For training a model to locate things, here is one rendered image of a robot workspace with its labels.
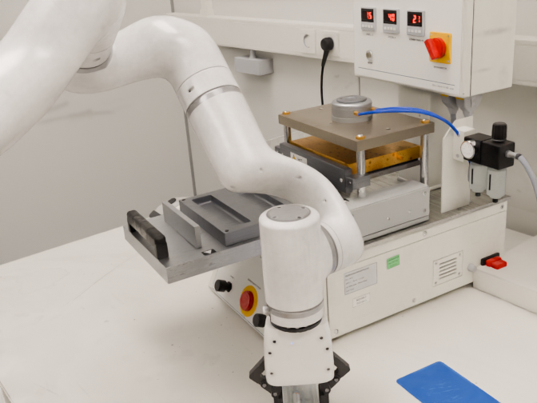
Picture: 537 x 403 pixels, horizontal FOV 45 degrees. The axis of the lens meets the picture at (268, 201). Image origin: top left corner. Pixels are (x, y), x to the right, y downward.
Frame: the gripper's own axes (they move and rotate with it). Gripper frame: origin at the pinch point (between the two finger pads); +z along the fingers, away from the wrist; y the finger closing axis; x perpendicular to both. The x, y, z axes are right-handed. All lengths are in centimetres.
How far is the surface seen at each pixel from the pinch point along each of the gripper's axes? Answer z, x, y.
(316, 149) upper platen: -28, 41, 7
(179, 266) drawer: -18.2, 13.0, -17.9
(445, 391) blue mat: 3.3, 4.1, 23.4
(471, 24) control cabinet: -50, 36, 35
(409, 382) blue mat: 3.3, 7.0, 18.2
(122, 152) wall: 9, 176, -61
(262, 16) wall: -43, 145, 0
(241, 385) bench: 3.3, 9.6, -9.6
